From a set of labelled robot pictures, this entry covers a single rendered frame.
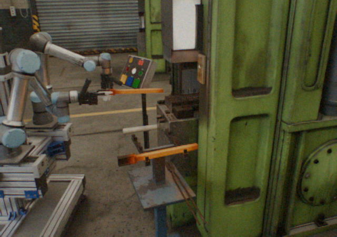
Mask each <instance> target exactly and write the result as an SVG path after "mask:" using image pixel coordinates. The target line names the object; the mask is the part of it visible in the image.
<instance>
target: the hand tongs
mask: <svg viewBox="0 0 337 237"><path fill-rule="evenodd" d="M165 165H166V167H167V169H168V171H170V172H171V173H172V176H173V179H174V181H175V183H176V185H177V186H178V189H179V191H180V193H181V194H182V195H183V197H184V199H185V201H186V203H187V205H188V206H189V208H190V211H191V212H192V213H193V215H194V217H195V219H196V221H197V223H198V225H201V224H200V222H199V220H198V218H197V217H196V215H195V213H194V211H193V209H192V207H191V206H190V204H189V202H188V201H187V199H186V197H185V195H184V193H183V191H182V190H181V188H180V186H179V184H178V183H177V181H176V179H175V176H174V174H175V175H176V176H177V178H178V179H179V181H180V183H181V184H182V185H183V187H184V189H185V191H186V193H187V194H188V196H189V198H190V200H191V202H192V203H193V204H194V206H195V208H196V210H197V212H198V214H199V215H200V217H201V218H202V220H203V222H204V224H206V221H205V219H204V217H203V215H202V214H201V213H200V211H199V209H198V207H197V206H196V204H195V202H194V201H193V199H192V197H191V196H190V194H189V192H188V191H187V189H186V187H185V185H184V183H183V182H182V181H181V179H180V177H179V176H178V175H177V173H176V172H175V168H174V165H173V164H172V163H171V162H165Z"/></svg>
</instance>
